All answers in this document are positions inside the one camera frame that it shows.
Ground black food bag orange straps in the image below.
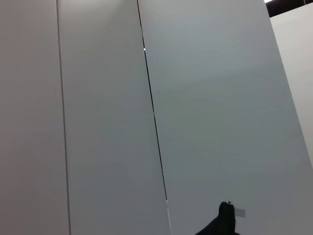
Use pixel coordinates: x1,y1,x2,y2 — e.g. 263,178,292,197
194,200,238,235

